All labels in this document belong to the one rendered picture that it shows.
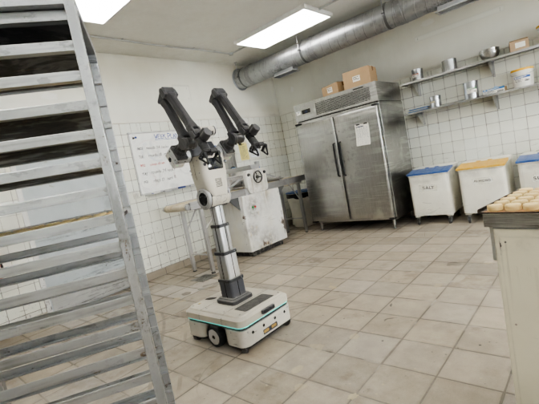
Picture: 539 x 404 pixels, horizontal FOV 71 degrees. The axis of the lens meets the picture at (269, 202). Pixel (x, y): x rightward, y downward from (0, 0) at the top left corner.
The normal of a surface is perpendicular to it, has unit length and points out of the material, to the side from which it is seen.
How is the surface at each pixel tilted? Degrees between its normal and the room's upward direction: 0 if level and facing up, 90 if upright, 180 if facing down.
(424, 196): 88
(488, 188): 92
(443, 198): 92
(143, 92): 90
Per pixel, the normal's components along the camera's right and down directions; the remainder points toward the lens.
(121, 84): 0.74, -0.07
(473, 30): -0.65, 0.20
